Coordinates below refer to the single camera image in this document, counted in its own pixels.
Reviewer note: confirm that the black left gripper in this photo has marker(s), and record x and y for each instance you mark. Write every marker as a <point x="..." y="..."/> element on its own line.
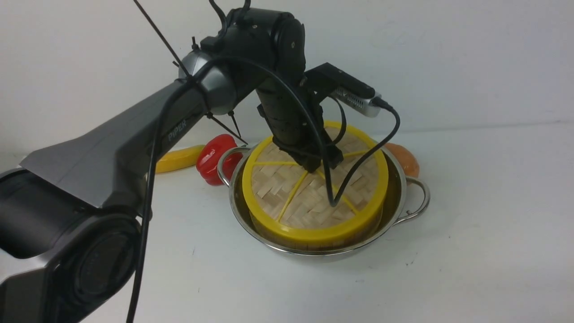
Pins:
<point x="292" y="133"/>

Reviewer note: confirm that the woven bamboo steamer lid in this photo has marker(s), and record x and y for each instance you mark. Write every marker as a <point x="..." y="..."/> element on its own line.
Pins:
<point x="276" y="187"/>

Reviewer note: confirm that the bamboo steamer basket yellow rim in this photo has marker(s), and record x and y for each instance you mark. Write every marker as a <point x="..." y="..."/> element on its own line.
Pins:
<point x="318" y="232"/>

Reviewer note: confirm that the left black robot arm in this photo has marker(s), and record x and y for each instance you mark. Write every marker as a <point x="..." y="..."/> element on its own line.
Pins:
<point x="75" y="216"/>

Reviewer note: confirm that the stainless steel pot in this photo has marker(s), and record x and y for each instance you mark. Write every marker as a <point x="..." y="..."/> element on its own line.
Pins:
<point x="393" y="212"/>

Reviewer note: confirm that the red toy bell pepper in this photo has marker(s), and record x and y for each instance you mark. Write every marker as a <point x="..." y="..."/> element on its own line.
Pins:
<point x="210" y="155"/>

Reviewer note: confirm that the yellow toy banana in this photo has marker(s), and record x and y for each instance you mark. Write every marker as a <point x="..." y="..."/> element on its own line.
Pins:
<point x="179" y="159"/>

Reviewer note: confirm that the brown toy potato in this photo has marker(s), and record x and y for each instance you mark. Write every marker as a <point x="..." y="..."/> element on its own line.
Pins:
<point x="406" y="159"/>

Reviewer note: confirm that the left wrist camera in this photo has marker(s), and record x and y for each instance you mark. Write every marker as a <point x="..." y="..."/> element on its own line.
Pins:
<point x="327" y="80"/>

